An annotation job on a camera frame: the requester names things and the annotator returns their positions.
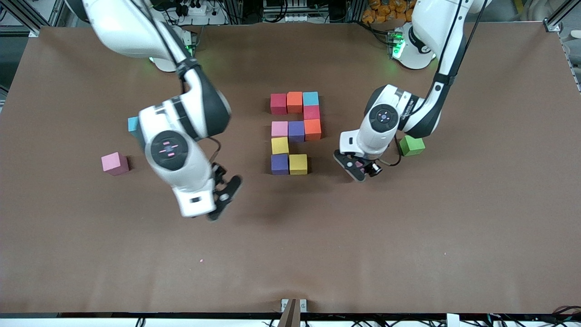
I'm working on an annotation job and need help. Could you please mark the purple foam cube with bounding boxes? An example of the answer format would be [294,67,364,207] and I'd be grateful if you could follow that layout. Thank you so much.
[271,154,290,175]
[288,120,305,143]

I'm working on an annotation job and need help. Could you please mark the orange snack bags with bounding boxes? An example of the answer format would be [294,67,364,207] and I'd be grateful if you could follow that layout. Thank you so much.
[362,0,416,24]

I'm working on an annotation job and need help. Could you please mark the white electronics box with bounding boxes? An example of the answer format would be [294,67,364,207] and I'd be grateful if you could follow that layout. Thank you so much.
[262,0,309,23]

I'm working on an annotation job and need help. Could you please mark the brown table cover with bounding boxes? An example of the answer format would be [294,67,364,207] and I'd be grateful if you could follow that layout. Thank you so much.
[0,23,581,315]

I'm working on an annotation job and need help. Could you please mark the green foam cube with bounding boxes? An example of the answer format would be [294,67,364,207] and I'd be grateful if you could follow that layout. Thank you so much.
[399,135,426,157]

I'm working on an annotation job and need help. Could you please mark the white power strip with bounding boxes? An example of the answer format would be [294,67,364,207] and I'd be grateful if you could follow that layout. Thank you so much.
[175,0,210,16]

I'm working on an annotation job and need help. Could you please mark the wooden strip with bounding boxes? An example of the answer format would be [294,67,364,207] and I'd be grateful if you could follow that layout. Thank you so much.
[277,298,297,327]

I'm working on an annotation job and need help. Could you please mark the metal table edge bracket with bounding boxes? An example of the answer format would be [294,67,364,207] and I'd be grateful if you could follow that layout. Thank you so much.
[281,298,308,314]

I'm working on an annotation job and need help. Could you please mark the black cable bundle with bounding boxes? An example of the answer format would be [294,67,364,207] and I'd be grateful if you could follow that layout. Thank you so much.
[486,305,581,327]

